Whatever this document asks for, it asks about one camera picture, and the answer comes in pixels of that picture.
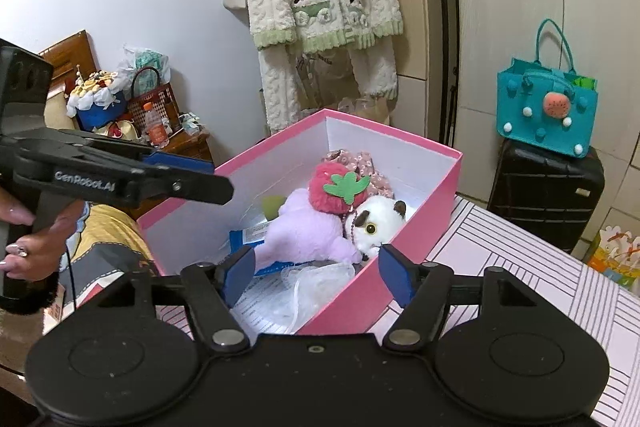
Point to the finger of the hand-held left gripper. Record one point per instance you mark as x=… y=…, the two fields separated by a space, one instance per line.
x=180 y=162
x=200 y=188

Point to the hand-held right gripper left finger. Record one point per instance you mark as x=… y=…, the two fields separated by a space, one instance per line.
x=240 y=274

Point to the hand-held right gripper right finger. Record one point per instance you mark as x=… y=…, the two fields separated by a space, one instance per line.
x=395 y=274

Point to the pink cardboard box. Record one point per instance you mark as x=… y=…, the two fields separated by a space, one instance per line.
x=400 y=267

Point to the blue wipes packet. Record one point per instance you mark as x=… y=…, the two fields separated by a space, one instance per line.
x=250 y=237

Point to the white plush cat toy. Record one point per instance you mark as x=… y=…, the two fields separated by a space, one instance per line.
x=380 y=222

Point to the purple plush toy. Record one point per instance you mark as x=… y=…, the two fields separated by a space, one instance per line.
x=300 y=232

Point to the green plush ball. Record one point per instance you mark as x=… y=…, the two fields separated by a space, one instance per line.
x=272 y=207

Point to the white plastic bag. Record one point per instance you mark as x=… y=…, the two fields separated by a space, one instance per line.
x=320 y=292

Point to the person's left hand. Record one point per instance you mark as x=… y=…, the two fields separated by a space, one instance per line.
x=55 y=247

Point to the wooden nightstand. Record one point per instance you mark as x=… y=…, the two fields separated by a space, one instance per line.
x=195 y=148

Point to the orange drink bottle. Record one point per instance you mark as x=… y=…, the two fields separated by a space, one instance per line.
x=156 y=129

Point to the white printed paper sheet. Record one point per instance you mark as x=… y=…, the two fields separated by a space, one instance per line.
x=260 y=312

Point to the wooden headboard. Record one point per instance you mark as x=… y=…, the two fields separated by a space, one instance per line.
x=65 y=52

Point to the brown woven basket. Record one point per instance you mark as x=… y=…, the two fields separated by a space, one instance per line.
x=137 y=107

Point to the teal print plastic bag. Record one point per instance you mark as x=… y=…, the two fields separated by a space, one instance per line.
x=147 y=62

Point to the cream fleece pants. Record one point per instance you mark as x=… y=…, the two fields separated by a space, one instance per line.
x=280 y=82

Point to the striped tablecloth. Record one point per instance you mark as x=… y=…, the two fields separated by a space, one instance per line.
x=550 y=267

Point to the black suitcase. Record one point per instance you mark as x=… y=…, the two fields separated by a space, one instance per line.
x=545 y=197

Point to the teal felt tote bag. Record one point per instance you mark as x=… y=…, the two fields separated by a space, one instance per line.
x=540 y=117

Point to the white orange gift bag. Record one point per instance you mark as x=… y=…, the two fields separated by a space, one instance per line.
x=615 y=257

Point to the black clothes rack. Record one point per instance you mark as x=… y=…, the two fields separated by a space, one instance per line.
x=446 y=7

